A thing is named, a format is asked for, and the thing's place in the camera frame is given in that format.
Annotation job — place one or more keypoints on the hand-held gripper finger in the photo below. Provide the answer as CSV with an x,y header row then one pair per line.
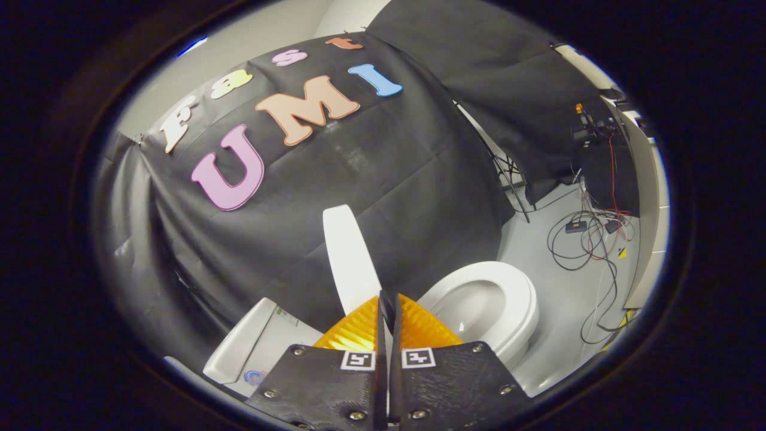
x,y
395,383
381,383

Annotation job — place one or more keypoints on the white toilet lid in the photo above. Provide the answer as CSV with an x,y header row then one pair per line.
x,y
347,257

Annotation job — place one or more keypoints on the white toilet with tank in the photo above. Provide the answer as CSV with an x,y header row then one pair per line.
x,y
263,341

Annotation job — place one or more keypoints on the white toilet seat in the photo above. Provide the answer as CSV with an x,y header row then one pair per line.
x,y
520,299

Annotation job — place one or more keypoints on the black backdrop cloth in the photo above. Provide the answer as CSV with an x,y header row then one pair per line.
x,y
508,72
125,239
371,179

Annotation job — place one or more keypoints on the black light stand tripod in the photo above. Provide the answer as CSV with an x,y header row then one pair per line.
x,y
508,173

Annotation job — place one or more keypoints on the small black adapter box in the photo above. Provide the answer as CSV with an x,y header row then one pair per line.
x,y
576,227
613,226

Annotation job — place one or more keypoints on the yellow black floor tape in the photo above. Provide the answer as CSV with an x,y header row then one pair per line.
x,y
628,317

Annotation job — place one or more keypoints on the table under black cloth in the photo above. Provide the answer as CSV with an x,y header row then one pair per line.
x,y
598,173

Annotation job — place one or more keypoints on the white partition board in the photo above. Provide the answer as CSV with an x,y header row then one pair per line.
x,y
649,209

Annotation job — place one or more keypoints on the orange and black gripper device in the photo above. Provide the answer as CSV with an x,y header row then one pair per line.
x,y
589,129

